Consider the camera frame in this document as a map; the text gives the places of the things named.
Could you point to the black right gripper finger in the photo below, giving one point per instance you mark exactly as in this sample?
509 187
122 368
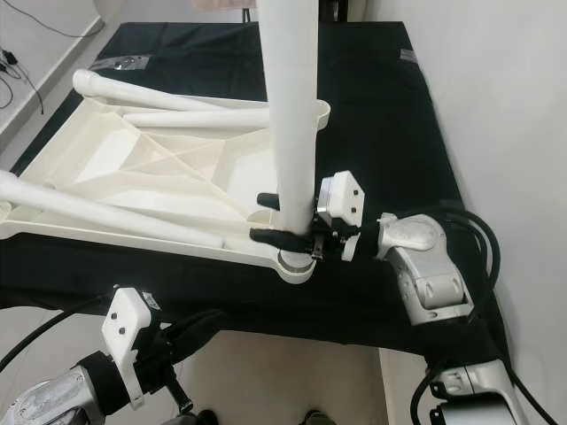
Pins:
270 202
279 239

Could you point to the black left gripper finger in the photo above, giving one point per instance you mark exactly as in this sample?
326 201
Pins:
186 345
190 325

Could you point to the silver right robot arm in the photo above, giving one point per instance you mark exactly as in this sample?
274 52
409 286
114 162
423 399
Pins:
416 257

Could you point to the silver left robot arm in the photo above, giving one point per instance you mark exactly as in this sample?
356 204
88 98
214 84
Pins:
53 398

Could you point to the white plastic table top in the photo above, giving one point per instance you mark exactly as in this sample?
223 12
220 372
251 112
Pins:
230 168

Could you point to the clear tape strip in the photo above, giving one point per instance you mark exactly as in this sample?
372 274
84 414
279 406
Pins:
407 55

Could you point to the beige cloth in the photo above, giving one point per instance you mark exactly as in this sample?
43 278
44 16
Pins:
221 4

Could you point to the clear plastic bag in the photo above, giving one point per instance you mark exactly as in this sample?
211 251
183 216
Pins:
120 62

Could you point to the black power adapter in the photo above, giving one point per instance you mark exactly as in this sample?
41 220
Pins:
11 57

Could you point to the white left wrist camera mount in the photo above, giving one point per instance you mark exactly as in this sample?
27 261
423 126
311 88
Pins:
128 332

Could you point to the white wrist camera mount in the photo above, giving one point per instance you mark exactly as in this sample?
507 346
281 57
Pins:
341 195
128 332

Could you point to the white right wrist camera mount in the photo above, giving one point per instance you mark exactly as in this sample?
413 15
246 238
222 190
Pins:
341 195

